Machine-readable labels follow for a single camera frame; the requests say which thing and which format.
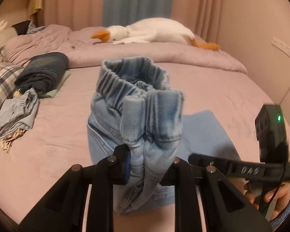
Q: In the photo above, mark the plaid pillow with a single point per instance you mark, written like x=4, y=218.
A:
x=1, y=82

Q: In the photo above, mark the white plush goose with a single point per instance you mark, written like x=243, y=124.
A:
x=157, y=30

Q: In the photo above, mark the folded pale green cloth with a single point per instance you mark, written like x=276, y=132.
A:
x=62, y=79

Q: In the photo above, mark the plaid shirt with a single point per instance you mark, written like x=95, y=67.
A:
x=35, y=27

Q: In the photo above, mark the teal curtain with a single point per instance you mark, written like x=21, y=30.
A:
x=137, y=2

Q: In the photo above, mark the pink duvet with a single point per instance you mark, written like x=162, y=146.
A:
x=135, y=55

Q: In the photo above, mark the folded dark denim jeans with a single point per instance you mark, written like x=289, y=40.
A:
x=43, y=71

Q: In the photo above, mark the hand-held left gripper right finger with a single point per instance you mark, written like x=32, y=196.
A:
x=181, y=174

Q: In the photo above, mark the beige pillow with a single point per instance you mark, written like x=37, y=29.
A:
x=1, y=41

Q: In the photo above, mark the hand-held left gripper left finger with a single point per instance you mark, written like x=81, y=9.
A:
x=127, y=166

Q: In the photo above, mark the light blue denim pants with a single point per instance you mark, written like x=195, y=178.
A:
x=149, y=116

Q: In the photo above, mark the pink curtain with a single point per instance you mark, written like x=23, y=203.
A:
x=195, y=4
x=72, y=2

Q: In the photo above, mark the folded floral cloth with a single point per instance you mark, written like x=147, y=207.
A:
x=9, y=141

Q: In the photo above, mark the white wall socket strip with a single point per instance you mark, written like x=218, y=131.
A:
x=285, y=49

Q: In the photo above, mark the dark garment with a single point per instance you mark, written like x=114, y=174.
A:
x=20, y=27

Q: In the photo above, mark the person's right hand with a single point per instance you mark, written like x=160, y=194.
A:
x=281, y=195

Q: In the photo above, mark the small orange white plush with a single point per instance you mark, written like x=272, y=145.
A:
x=17, y=94

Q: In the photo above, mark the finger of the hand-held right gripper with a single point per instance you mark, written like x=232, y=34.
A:
x=203, y=160

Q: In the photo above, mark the yellow fringed hanging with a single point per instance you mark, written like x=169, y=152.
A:
x=35, y=0

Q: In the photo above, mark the folded small light blue jeans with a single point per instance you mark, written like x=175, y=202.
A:
x=17, y=116

